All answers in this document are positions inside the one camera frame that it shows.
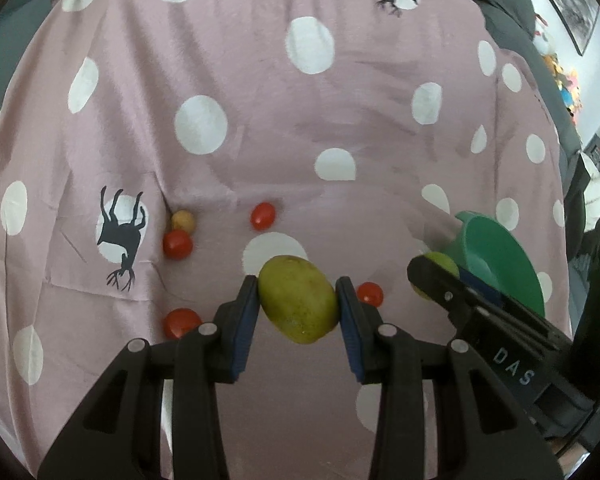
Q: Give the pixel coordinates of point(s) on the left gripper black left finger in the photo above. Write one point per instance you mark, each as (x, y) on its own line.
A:
(114, 432)

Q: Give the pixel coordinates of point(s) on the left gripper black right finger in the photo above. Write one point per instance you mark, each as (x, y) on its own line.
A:
(482, 431)

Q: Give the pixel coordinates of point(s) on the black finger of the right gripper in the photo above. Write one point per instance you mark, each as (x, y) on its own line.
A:
(459, 295)
(480, 284)

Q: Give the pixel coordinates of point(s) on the green lime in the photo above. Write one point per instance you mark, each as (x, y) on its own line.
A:
(431, 274)

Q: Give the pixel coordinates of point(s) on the red cherry tomato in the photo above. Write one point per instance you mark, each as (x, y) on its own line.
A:
(370, 293)
(179, 322)
(263, 216)
(177, 245)

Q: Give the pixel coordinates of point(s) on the yellow green mango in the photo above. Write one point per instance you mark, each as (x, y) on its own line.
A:
(297, 298)

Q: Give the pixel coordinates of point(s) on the green plastic bowl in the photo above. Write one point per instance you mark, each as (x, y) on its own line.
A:
(486, 249)

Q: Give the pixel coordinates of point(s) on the pile of colourful toys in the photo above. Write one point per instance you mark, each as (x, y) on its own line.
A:
(567, 82)

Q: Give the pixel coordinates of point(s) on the tan small round fruit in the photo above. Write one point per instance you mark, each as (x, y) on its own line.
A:
(183, 220)

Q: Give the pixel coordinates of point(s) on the grey sofa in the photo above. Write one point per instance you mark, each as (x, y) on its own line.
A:
(530, 60)

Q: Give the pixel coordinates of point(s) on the pink polka dot blanket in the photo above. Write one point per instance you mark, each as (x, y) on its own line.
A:
(280, 135)

